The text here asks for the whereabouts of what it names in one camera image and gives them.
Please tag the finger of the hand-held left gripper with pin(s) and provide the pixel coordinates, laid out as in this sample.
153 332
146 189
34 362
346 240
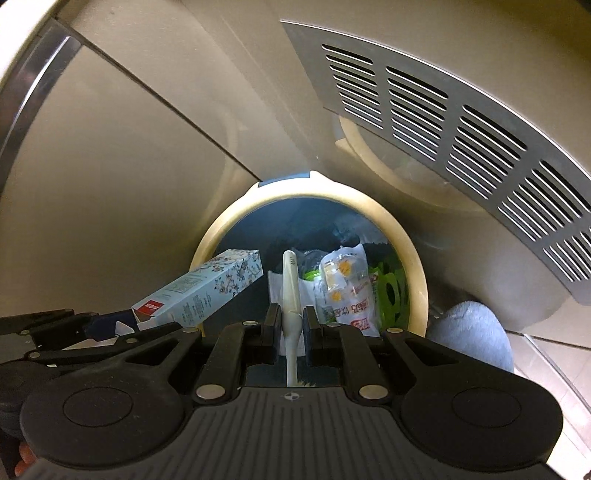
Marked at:
46 323
74 353

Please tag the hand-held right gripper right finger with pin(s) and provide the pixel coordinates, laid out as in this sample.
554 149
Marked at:
309 337

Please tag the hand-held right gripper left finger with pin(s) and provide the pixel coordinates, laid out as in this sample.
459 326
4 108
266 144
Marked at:
274 332

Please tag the cream toothbrush with teal head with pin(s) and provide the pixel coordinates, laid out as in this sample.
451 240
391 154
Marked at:
292 295

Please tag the clear snack bag red print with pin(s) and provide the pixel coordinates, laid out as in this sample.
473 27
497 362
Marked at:
341 286

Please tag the patterned toothpaste box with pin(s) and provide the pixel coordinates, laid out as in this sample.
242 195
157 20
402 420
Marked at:
198 295

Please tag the round cream-rimmed trash bin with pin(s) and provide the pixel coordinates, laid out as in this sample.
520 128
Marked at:
286 189

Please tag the person's left hand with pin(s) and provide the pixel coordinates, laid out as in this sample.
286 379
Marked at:
25 461

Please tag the grey fuzzy slipper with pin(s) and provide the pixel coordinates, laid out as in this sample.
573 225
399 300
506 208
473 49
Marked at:
471 327

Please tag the chrome cabinet edge strip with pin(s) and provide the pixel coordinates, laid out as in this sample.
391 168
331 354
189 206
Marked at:
37 87

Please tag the grey slotted vent grille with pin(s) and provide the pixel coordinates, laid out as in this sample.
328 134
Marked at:
304 60

